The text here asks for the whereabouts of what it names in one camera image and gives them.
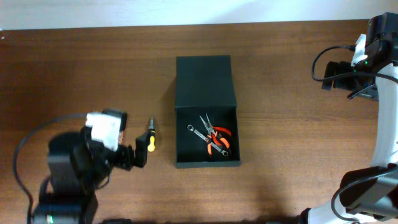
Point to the black open box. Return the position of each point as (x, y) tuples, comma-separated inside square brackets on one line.
[(204, 85)]

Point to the orange black long-nose pliers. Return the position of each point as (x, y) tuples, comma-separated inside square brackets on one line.
[(218, 137)]

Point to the red small cutting pliers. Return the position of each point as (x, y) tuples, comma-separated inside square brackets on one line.
[(222, 130)]

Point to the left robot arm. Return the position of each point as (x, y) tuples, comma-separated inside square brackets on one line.
[(81, 162)]

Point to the orange handled metal file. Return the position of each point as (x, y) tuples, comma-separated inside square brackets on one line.
[(121, 137)]

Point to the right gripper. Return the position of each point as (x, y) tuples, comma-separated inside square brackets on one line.
[(341, 83)]

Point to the silver ring spanner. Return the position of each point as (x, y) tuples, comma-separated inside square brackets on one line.
[(211, 145)]

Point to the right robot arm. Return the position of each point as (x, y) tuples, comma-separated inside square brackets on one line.
[(367, 195)]

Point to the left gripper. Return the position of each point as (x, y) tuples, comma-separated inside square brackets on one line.
[(143, 152)]

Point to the yellow black screwdriver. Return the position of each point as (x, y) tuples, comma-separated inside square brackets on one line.
[(151, 144)]

